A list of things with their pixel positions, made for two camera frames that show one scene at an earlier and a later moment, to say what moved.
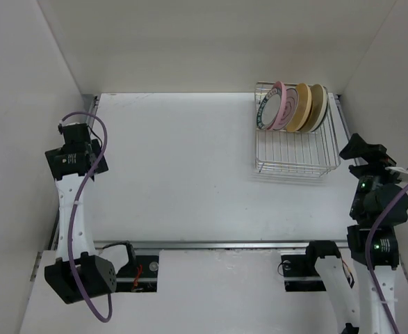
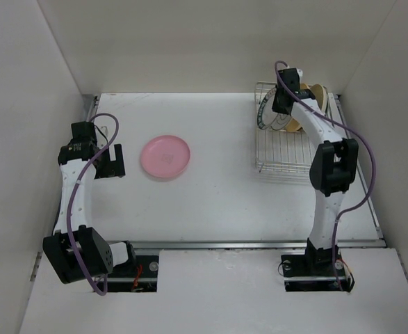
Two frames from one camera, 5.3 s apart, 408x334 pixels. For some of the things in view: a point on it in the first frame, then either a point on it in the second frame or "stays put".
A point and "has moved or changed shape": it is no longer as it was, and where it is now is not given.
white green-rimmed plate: (270, 109) stays put
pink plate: (288, 107) has moved or changed shape
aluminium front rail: (192, 245) stays put
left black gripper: (101, 167) → (112, 168)
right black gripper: (374, 154) → (276, 106)
